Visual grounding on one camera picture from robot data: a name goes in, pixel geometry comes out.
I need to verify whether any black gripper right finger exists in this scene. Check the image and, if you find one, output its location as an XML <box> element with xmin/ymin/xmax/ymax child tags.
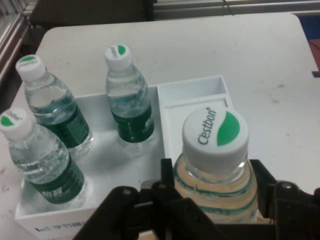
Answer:
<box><xmin>250</xmin><ymin>159</ymin><xmax>320</xmax><ymax>240</ymax></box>

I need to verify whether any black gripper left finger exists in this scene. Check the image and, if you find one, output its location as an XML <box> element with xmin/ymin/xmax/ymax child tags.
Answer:
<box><xmin>74</xmin><ymin>157</ymin><xmax>216</xmax><ymax>240</ymax></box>

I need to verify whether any green label water bottle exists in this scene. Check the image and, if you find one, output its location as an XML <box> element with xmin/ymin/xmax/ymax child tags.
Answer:
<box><xmin>0</xmin><ymin>107</ymin><xmax>87</xmax><ymax>210</ymax></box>
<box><xmin>15</xmin><ymin>54</ymin><xmax>94</xmax><ymax>152</ymax></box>
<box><xmin>172</xmin><ymin>107</ymin><xmax>260</xmax><ymax>225</ymax></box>
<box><xmin>103</xmin><ymin>44</ymin><xmax>155</xmax><ymax>150</ymax></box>

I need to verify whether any white and blue organizer box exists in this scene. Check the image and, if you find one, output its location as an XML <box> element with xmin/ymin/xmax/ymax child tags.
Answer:
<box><xmin>14</xmin><ymin>74</ymin><xmax>236</xmax><ymax>240</ymax></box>

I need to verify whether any low aluminium frame beam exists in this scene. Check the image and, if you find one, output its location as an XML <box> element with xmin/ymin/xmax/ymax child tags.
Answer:
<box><xmin>149</xmin><ymin>0</ymin><xmax>320</xmax><ymax>16</ymax></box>

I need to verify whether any aluminium frame rail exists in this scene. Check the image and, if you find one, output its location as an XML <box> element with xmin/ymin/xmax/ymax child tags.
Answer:
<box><xmin>0</xmin><ymin>0</ymin><xmax>32</xmax><ymax>85</ymax></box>

